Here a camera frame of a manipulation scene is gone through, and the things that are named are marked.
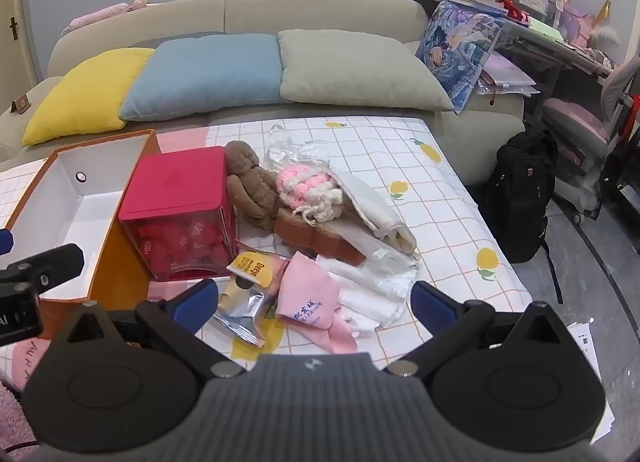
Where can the dark grey cushion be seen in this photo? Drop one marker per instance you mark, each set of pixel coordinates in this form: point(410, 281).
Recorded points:
point(175, 37)

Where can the rolled cream cloth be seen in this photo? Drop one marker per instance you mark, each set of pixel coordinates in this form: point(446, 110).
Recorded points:
point(375, 207)

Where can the bear-shaped brown scrub sponge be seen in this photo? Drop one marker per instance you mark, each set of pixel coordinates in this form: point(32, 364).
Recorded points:
point(320, 239)

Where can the brown plush toy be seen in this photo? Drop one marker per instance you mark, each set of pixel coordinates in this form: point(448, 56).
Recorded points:
point(247, 187)

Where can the white plastic bag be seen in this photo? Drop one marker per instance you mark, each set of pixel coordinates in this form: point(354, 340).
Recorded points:
point(370, 292)

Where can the yellow pillow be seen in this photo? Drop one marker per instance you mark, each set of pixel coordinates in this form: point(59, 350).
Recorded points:
point(80, 91)

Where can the blue cartoon print pillow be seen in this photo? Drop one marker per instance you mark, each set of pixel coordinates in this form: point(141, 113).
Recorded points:
point(455, 51)

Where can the crumpled clear plastic bag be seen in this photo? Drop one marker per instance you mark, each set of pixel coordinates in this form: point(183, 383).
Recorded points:
point(300, 151)

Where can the black backpack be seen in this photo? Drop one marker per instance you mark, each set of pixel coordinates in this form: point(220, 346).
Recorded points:
point(520, 192)

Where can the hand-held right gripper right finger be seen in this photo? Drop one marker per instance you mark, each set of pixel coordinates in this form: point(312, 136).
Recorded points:
point(431, 303)

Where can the red lidded box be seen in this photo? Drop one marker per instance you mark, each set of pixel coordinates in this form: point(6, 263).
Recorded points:
point(175, 181)

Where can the light blue pillow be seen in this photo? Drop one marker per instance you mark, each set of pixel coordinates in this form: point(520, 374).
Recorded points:
point(210, 71)

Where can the pink grey chair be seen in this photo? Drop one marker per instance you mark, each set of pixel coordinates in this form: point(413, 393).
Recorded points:
point(580, 131)

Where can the beige fabric sofa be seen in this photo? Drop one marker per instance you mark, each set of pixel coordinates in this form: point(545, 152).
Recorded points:
point(320, 6)

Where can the pink printed bag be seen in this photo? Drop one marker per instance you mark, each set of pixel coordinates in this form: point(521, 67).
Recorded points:
point(27, 362)

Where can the pink school bag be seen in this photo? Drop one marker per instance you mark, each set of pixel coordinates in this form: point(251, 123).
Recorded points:
point(580, 21)

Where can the white fluffy toy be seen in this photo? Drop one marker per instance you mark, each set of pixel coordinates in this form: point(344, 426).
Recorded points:
point(606, 39)

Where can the pink cloth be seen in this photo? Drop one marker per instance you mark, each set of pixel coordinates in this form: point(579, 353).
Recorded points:
point(310, 297)

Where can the white papers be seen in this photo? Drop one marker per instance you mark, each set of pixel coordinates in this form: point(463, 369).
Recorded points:
point(590, 347)

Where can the orange cardboard box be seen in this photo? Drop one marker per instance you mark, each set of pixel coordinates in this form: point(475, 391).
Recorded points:
point(115, 267)

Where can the checked lemon print sheet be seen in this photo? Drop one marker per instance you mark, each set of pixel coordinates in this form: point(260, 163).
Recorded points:
point(450, 212)

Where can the long pink plush toy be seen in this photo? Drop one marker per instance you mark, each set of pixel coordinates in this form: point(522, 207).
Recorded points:
point(100, 14)

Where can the pink white knitted toy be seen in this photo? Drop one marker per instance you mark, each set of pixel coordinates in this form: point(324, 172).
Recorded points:
point(305, 184)

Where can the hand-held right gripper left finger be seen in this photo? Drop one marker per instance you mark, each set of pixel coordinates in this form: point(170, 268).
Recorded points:
point(192, 299)

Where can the small brown card stand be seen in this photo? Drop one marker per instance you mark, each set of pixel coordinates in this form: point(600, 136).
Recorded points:
point(21, 105)

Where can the grey desk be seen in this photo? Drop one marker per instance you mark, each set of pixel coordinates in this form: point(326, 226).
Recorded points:
point(550, 44)

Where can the yellow snack packet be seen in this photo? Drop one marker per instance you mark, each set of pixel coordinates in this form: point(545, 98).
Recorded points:
point(257, 267)

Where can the silver foil packet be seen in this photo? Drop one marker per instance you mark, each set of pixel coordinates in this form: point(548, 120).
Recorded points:
point(245, 309)

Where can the beige pillow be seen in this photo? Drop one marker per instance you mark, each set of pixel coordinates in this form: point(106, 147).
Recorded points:
point(350, 66)

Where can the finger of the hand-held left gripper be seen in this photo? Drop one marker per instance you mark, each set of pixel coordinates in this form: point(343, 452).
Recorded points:
point(57, 262)
point(5, 241)

